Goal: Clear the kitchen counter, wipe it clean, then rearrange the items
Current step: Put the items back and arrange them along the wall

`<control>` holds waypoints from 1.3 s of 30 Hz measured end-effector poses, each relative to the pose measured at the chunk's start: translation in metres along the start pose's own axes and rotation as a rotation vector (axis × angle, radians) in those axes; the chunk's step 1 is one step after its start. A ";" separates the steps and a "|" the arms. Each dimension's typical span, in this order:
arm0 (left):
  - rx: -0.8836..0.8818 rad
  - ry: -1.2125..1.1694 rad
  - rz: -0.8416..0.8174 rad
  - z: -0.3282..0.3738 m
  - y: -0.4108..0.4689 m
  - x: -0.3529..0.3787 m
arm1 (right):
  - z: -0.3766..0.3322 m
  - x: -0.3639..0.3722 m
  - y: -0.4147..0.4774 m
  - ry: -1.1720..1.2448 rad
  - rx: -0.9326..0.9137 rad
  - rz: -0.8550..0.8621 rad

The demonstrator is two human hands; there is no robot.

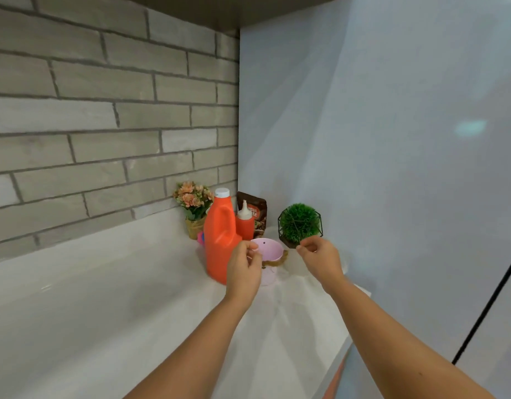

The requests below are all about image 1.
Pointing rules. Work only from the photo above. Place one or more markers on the green plant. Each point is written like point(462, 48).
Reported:
point(299, 224)

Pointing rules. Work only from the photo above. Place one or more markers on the person's right hand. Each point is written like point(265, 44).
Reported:
point(322, 261)

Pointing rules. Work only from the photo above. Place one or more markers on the orange squeeze bottle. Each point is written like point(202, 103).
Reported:
point(245, 224)

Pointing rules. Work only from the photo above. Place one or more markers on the brown coffee pouch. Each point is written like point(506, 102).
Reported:
point(257, 211)

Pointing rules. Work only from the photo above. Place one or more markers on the orange jug with white cap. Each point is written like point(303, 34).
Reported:
point(220, 241)

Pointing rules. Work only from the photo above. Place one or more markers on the orange cabinet front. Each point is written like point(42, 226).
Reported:
point(336, 382)

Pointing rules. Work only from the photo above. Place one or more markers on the person's left hand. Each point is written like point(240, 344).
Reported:
point(243, 274)

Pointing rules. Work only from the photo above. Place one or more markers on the pink plastic basket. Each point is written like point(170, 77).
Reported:
point(200, 238)

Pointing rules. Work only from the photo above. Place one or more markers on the person's right forearm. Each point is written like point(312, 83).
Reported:
point(405, 344)

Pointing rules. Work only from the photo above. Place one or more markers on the person's left forearm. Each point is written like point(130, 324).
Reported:
point(189, 353)

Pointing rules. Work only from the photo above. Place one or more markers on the white countertop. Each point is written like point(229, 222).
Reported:
point(93, 319)

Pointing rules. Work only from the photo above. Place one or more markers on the pink flowers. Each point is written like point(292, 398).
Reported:
point(193, 207)

